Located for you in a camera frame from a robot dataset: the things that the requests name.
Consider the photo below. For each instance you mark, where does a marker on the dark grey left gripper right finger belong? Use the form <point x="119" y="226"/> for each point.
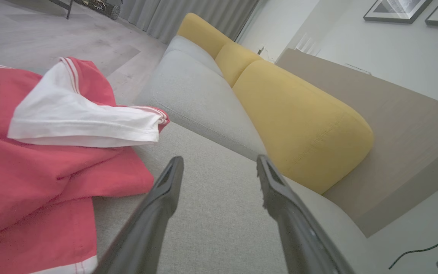
<point x="295" y="232"/>

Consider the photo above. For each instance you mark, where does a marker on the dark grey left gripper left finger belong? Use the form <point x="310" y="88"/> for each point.
<point x="154" y="220"/>

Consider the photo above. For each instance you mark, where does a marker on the red garment with white trim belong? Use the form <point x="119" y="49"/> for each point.
<point x="32" y="182"/>

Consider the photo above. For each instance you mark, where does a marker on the large grey sofa chaise seat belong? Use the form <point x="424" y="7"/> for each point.
<point x="219" y="228"/>

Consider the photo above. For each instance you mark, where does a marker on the large yellow sofa back cushion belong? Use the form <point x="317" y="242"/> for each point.
<point x="302" y="125"/>

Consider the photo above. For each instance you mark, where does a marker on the grey sofa seat cushion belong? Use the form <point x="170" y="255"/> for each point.
<point x="192" y="95"/>
<point x="192" y="49"/>

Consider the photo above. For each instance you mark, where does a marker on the beige wooden partition panel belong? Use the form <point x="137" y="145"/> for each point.
<point x="405" y="133"/>

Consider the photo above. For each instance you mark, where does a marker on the small yellow sofa back cushion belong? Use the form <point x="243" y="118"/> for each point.
<point x="234" y="61"/>

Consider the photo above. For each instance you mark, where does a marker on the white router with antennas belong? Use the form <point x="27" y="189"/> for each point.
<point x="308" y="45"/>

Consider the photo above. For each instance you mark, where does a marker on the grey pleated curtain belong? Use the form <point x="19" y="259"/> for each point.
<point x="188" y="17"/>

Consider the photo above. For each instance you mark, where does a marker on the dark toy display base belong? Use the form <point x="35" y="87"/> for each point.
<point x="99" y="7"/>

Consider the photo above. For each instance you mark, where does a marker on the black table leg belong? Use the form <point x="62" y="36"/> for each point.
<point x="68" y="8"/>

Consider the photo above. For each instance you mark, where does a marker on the white wall socket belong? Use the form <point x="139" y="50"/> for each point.
<point x="261" y="50"/>

